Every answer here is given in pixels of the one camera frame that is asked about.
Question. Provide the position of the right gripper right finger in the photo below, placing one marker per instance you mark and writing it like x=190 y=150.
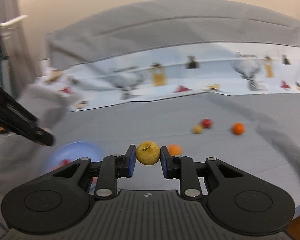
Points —
x=182 y=168

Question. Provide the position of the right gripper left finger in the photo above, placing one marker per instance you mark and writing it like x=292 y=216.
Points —
x=110 y=169

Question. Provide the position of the orange tangerine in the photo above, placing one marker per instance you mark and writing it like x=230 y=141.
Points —
x=175 y=149
x=238 y=128

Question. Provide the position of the large yellow-green longan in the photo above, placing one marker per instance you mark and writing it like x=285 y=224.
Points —
x=148 y=153

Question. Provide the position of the yellow longan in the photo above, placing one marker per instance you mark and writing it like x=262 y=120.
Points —
x=197 y=129

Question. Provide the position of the red cherry tomato with stem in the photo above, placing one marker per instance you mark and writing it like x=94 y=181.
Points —
x=206 y=123

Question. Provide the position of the blue plastic plate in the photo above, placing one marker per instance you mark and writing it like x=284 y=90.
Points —
x=74 y=151

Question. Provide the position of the grey curtain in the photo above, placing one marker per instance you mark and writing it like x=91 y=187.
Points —
x=16 y=50

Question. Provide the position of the white deer print cloth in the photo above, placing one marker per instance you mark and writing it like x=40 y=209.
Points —
x=162 y=73

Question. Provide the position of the white clothes hanger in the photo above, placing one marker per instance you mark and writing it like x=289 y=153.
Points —
x=13 y=21

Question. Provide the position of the grey cloth cover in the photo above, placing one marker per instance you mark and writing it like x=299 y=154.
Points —
x=250 y=182

